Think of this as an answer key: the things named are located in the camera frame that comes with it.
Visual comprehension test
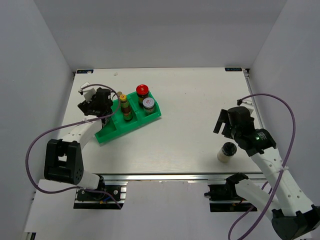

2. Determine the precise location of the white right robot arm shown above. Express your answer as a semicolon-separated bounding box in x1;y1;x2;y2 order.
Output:
216;106;320;240

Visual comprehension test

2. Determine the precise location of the green label sauce bottle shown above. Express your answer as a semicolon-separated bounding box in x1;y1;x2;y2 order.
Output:
119;94;133;121

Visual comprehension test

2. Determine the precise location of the black grinder white jar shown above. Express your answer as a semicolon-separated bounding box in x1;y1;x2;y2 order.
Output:
217;142;237;163

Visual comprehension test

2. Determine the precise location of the blue label sticker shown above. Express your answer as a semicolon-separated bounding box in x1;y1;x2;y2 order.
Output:
76;69;94;74
224;67;243;72

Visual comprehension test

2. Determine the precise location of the blue label sticker left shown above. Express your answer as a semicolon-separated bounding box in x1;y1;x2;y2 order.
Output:
76;69;94;74

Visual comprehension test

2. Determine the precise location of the green plastic divided bin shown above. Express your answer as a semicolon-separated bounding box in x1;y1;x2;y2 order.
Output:
95;92;162;144

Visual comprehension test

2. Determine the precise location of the blue label sticker right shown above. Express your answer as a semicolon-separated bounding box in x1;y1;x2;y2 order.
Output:
224;67;243;72

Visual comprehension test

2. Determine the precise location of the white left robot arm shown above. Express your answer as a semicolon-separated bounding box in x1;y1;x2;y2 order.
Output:
44;82;162;200

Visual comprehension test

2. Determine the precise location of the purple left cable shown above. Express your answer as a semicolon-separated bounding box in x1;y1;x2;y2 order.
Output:
25;83;123;210

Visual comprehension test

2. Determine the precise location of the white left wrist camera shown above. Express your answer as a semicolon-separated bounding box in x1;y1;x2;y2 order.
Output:
78;82;96;103

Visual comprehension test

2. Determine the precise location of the silver lid glass jar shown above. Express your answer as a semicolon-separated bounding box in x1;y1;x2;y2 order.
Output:
142;97;155;115

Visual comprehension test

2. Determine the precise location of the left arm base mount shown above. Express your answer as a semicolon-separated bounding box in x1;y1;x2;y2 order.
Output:
73;181;127;210

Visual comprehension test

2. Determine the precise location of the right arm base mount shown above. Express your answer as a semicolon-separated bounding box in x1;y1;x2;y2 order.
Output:
204;184;257;213

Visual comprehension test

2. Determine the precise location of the red cap sauce bottle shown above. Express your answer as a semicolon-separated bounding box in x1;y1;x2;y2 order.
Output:
136;84;149;105

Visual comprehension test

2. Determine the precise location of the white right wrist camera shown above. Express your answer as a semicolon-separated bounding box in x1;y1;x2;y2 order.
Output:
236;99;255;115

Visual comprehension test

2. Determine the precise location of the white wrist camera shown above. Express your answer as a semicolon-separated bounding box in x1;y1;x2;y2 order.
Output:
78;82;96;103
236;99;255;115

